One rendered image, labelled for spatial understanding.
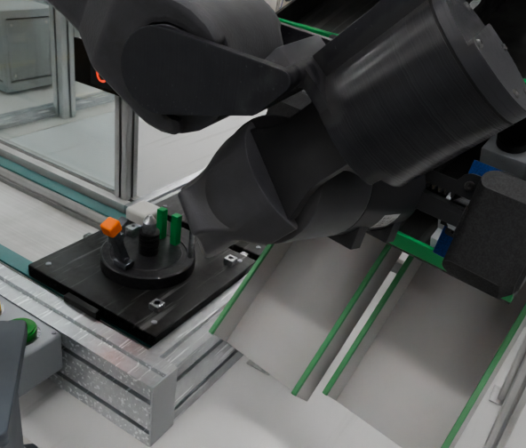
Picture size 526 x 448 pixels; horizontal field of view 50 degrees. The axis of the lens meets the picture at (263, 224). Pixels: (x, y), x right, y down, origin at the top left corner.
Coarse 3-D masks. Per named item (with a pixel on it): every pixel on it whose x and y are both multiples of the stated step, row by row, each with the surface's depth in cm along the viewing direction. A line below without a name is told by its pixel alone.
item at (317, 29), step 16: (304, 0) 54; (320, 0) 56; (336, 0) 56; (352, 0) 56; (368, 0) 55; (288, 16) 54; (304, 16) 55; (320, 16) 55; (336, 16) 54; (352, 16) 54; (320, 32) 49; (336, 32) 52
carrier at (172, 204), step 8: (168, 200) 104; (176, 200) 104; (168, 208) 101; (176, 208) 101; (168, 216) 99; (184, 216) 99; (184, 224) 98; (232, 248) 94; (240, 248) 93; (248, 248) 93; (256, 248) 93; (264, 248) 93; (256, 256) 92
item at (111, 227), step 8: (104, 224) 74; (112, 224) 74; (120, 224) 75; (104, 232) 75; (112, 232) 74; (112, 240) 76; (120, 240) 77; (120, 248) 77; (120, 256) 78; (128, 256) 79
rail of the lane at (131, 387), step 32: (0, 288) 77; (32, 288) 78; (64, 320) 73; (96, 320) 74; (64, 352) 73; (96, 352) 69; (128, 352) 70; (64, 384) 75; (96, 384) 71; (128, 384) 67; (160, 384) 66; (128, 416) 70; (160, 416) 69
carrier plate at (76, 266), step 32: (128, 224) 94; (64, 256) 84; (96, 256) 85; (224, 256) 90; (64, 288) 78; (96, 288) 78; (128, 288) 79; (192, 288) 81; (224, 288) 83; (128, 320) 73; (160, 320) 74
